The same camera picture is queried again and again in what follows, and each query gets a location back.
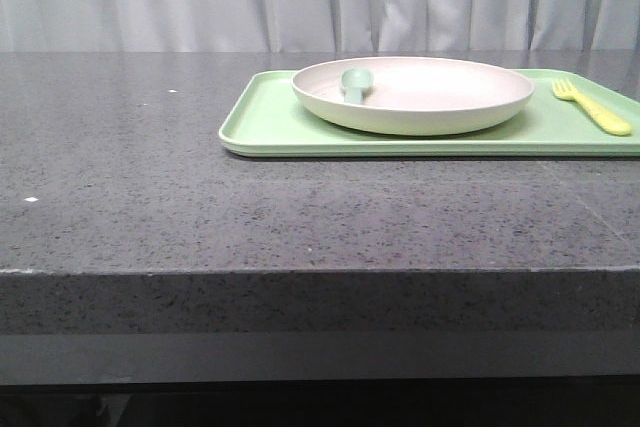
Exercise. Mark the yellow plastic fork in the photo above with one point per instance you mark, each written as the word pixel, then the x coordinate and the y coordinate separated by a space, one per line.
pixel 603 117

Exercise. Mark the beige round plate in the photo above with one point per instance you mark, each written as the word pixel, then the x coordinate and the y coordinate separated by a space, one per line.
pixel 415 96

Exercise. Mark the light green plastic tray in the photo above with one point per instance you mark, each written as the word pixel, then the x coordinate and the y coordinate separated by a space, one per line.
pixel 269 121

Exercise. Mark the sage green plastic spoon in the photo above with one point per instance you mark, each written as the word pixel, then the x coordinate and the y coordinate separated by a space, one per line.
pixel 356 84

